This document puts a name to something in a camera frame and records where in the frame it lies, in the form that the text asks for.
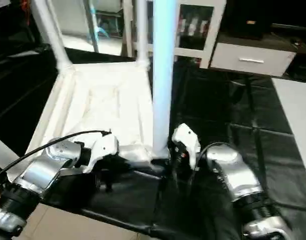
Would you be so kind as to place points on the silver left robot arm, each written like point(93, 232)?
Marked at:
point(42, 167)

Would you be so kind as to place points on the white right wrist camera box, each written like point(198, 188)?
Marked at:
point(187, 137)

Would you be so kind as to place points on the white drawer unit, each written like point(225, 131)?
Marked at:
point(253, 59)

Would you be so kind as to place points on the white glass door cabinet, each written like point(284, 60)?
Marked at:
point(203, 35)

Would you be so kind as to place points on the blue plastic stool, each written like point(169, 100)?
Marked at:
point(100, 32)

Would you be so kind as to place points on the black speaker box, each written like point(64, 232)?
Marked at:
point(250, 20)

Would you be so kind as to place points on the white flat board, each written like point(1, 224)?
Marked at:
point(298, 115)

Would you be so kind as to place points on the white plastic table leg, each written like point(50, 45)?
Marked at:
point(141, 30)
point(3, 150)
point(50, 32)
point(164, 70)

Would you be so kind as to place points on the black table mat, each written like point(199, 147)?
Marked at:
point(233, 115)

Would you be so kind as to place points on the dark TV stand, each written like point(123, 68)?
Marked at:
point(303, 55)

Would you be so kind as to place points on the white plastic table top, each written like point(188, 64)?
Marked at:
point(107, 100)

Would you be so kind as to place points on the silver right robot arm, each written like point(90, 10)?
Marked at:
point(238, 172)

